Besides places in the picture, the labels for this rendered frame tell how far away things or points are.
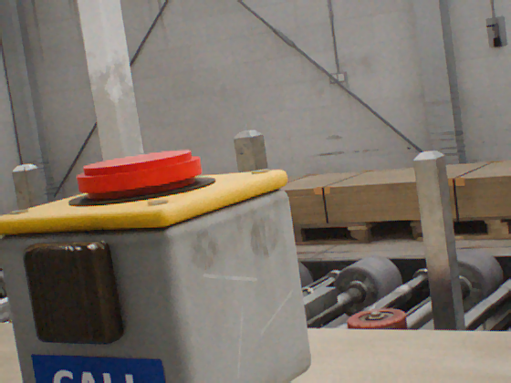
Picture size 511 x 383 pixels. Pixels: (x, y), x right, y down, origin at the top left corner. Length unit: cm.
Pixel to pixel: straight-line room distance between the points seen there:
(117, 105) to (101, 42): 10
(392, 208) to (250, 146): 527
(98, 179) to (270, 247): 6
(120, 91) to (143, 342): 129
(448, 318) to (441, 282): 5
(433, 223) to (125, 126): 49
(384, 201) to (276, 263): 651
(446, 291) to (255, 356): 117
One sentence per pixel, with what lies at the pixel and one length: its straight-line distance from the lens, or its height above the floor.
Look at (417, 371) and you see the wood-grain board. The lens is 115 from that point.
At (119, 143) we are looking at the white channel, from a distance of 157.
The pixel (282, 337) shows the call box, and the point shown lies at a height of 117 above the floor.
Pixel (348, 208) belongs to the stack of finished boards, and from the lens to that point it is 698.
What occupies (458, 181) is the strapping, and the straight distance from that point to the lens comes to 658.
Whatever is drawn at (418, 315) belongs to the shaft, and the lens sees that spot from 173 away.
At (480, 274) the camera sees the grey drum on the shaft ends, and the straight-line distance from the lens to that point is 191.
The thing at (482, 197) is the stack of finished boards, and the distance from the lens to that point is 655.
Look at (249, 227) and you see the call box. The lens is 31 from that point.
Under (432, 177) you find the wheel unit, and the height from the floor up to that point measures 107.
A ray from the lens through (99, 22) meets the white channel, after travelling 157.
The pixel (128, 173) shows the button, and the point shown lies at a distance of 31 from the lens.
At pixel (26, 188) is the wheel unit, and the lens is 190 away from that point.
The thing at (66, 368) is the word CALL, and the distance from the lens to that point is 32.
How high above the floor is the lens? 125
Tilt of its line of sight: 7 degrees down
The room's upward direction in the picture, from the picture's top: 8 degrees counter-clockwise
